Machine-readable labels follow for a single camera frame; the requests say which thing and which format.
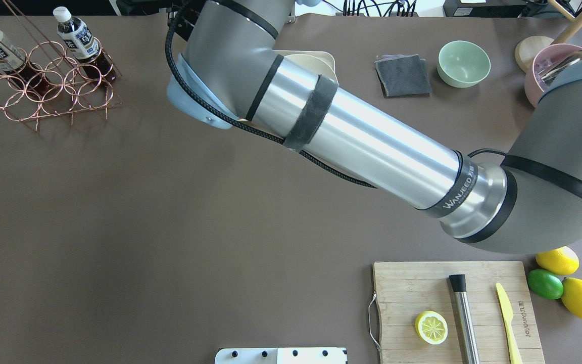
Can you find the pink bowl with ice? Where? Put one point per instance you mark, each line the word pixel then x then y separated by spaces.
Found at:
pixel 551 55

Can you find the wooden mug tree stand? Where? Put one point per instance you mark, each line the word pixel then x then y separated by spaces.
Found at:
pixel 526 50

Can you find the steel muddler cylinder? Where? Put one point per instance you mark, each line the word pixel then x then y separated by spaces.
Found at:
pixel 464 316

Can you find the yellow plastic knife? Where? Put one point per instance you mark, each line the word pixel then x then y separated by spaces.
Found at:
pixel 508 315

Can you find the tea bottle lower middle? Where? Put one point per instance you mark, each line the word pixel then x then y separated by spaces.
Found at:
pixel 82 45

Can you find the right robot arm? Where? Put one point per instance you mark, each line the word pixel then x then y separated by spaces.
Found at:
pixel 530 203

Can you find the yellow lemon upper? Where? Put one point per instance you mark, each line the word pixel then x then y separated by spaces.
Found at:
pixel 560 261

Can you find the wooden cutting board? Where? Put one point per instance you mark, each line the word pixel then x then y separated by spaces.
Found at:
pixel 405 289

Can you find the grey folded cloth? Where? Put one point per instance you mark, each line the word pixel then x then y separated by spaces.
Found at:
pixel 403 75

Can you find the metal ice scoop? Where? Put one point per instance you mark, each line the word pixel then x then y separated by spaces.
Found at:
pixel 550 73

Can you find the cream serving tray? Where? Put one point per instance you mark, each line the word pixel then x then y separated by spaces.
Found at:
pixel 283 81

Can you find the copper wire bottle rack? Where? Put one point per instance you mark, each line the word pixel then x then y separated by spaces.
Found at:
pixel 71 90

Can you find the half lemon slice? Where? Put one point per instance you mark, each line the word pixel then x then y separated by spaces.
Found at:
pixel 431 327

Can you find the tea bottle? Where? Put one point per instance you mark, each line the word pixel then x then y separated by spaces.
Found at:
pixel 15 63
pixel 82 45

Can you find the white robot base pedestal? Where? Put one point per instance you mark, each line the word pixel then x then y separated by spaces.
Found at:
pixel 291 354

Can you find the tea bottle lower outer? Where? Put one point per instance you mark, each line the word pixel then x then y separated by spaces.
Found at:
pixel 15 63

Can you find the white round plate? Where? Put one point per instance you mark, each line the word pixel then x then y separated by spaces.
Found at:
pixel 304 69

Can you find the green bowl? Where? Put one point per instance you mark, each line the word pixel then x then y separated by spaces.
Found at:
pixel 462 64

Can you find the green lime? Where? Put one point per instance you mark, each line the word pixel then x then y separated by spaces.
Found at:
pixel 545 284

